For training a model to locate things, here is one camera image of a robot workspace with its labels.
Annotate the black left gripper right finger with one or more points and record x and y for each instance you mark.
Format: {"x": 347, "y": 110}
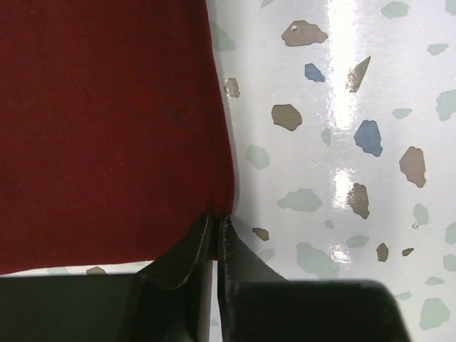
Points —
{"x": 258, "y": 304}

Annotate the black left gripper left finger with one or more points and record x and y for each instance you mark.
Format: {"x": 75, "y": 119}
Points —
{"x": 168, "y": 300}

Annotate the dark red t shirt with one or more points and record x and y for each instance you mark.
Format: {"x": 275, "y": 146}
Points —
{"x": 113, "y": 133}

